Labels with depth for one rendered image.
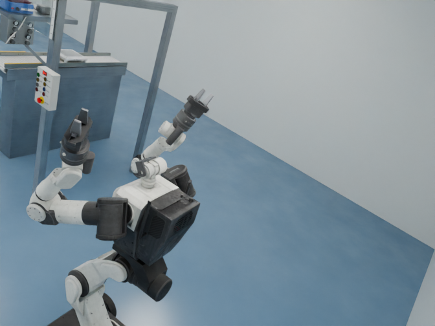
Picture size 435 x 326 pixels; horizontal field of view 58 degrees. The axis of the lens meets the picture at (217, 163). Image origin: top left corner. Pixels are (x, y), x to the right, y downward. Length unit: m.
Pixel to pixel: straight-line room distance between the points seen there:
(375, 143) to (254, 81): 1.89
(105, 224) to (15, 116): 2.60
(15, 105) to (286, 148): 3.48
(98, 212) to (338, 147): 4.23
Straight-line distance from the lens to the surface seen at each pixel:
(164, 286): 1.77
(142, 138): 3.97
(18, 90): 3.85
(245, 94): 5.85
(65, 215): 1.55
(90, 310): 2.20
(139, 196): 1.55
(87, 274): 2.06
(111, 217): 1.45
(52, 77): 2.88
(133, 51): 7.32
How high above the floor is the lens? 2.14
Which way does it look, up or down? 26 degrees down
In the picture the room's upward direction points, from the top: 19 degrees clockwise
